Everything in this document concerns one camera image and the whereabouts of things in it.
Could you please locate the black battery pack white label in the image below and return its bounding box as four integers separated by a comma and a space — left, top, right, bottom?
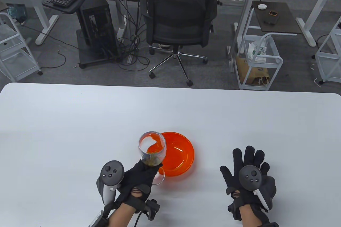
88, 210, 108, 227

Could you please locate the aluminium frame post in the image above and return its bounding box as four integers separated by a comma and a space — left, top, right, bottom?
229, 0, 258, 73

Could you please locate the orange plastic bowl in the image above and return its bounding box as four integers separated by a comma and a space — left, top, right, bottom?
157, 131, 194, 177

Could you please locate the person's right forearm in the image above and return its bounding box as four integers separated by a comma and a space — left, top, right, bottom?
238, 204, 267, 227

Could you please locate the person's left forearm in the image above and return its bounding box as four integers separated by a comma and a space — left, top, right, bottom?
108, 202, 136, 227

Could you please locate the clear wine glass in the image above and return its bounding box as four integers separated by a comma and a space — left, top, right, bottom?
138, 131, 167, 186

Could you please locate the black mesh office chair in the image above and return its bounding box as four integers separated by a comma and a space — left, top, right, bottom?
143, 0, 223, 87

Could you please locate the grey and white hand controller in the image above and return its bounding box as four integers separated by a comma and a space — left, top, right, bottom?
96, 160, 125, 206
239, 165, 270, 211

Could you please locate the bundle of black cables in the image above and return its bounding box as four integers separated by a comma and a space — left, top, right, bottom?
100, 0, 151, 72

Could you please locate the teal plastic bag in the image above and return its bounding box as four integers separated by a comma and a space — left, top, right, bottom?
8, 5, 27, 22

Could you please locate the white plastic packet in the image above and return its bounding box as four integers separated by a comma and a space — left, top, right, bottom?
248, 41, 268, 61

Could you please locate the white wire cart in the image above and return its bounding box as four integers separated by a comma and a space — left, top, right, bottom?
236, 33, 283, 90
0, 12, 43, 82
315, 15, 341, 85

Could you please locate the black computer tower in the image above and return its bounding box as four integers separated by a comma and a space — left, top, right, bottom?
80, 0, 119, 58

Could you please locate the person's left hand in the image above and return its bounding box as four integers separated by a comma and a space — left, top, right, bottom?
116, 161, 163, 206

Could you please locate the person's right hand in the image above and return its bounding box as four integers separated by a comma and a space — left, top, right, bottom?
220, 146, 277, 209

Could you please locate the brown paper bag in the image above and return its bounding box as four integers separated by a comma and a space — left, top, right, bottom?
236, 57, 271, 85

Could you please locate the pile of raisins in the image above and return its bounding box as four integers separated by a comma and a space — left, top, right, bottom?
143, 151, 161, 166

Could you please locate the brown side table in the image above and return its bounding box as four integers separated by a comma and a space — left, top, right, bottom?
244, 1, 303, 36

